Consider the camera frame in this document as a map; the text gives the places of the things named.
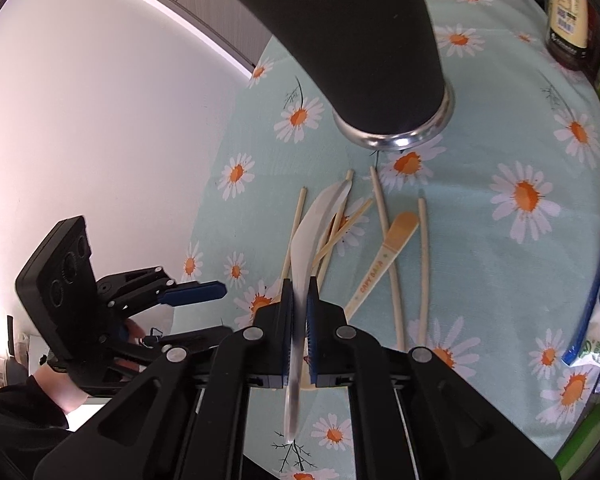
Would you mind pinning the daisy pattern tablecloth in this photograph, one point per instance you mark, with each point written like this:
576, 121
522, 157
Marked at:
512, 187

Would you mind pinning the left hand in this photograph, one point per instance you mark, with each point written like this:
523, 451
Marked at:
60, 388

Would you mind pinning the green plastic bag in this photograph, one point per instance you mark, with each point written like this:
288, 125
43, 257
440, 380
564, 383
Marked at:
582, 441

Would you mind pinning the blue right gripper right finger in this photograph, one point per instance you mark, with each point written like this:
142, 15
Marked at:
313, 331

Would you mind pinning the soy sauce bottle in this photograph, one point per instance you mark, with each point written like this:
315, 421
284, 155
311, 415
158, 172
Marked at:
573, 34

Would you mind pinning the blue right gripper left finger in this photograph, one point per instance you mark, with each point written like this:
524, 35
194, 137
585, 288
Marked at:
287, 316

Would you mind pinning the beige printed plastic spoon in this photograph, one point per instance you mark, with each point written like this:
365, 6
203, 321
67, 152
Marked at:
399, 233

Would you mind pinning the black utensil holder cup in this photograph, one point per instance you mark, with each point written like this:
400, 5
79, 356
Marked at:
376, 62

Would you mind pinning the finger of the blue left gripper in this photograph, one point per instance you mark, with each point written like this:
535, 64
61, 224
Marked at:
192, 293

